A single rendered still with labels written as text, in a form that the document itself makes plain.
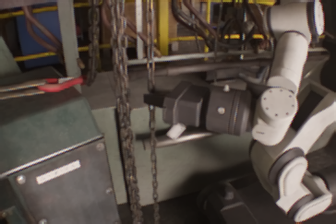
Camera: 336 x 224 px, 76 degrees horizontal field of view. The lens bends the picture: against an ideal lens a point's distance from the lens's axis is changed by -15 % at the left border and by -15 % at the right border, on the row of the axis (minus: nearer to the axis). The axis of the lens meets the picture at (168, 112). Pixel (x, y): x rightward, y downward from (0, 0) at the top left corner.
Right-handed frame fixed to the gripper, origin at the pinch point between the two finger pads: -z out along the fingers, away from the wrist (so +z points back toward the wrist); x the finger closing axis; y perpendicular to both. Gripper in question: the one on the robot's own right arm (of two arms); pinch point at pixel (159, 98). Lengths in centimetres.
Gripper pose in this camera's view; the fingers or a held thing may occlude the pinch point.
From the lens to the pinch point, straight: 51.4
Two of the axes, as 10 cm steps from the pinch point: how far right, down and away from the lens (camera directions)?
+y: 0.0, -8.7, -4.9
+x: 3.8, -4.5, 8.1
